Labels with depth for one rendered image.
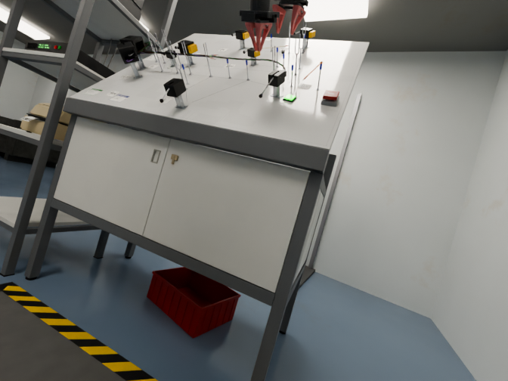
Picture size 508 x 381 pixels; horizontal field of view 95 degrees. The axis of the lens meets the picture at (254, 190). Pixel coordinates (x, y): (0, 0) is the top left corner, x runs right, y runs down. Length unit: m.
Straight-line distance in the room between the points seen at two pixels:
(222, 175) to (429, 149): 2.49
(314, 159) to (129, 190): 0.74
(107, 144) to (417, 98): 2.91
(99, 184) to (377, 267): 2.57
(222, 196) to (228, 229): 0.12
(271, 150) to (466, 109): 2.66
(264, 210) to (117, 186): 0.64
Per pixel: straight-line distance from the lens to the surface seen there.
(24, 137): 1.59
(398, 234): 2.86
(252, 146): 0.76
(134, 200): 1.05
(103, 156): 1.21
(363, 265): 2.87
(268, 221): 0.76
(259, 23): 0.80
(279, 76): 0.96
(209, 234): 0.84
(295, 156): 0.72
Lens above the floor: 0.69
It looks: level
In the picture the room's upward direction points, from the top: 16 degrees clockwise
